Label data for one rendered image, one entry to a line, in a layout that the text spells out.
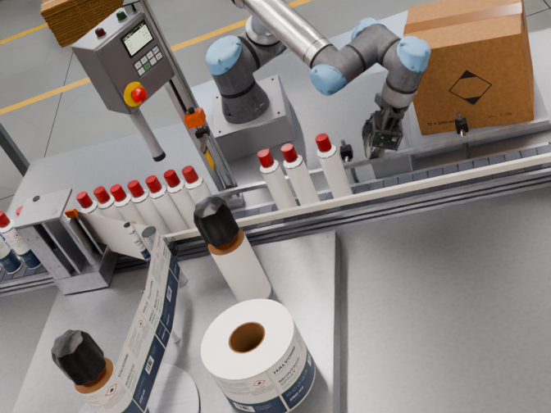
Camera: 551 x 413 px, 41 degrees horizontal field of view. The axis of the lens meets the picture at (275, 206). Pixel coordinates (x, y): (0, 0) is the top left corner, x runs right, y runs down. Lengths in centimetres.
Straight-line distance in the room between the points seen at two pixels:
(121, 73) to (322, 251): 64
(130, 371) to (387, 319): 57
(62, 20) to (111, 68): 426
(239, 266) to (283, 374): 31
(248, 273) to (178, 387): 30
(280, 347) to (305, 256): 41
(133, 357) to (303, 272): 46
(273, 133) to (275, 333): 93
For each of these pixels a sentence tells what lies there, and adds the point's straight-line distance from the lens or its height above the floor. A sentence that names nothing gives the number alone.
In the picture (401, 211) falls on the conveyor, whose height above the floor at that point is 84.
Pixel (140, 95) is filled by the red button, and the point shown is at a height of 133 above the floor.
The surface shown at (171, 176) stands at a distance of 194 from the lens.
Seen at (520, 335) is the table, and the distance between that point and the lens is 162.
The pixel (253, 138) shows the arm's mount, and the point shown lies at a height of 88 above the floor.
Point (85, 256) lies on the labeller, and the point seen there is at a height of 98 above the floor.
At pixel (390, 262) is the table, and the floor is 83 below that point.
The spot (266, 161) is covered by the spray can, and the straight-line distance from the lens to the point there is 186.
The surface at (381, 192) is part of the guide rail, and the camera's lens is 188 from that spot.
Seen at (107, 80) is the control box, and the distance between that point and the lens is 181.
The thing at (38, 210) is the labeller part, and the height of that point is 114.
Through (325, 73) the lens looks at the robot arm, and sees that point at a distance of 168.
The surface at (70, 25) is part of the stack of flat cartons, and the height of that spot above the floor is 13.
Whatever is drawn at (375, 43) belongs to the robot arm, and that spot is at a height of 127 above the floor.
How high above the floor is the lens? 212
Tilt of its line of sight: 38 degrees down
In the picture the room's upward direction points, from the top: 25 degrees counter-clockwise
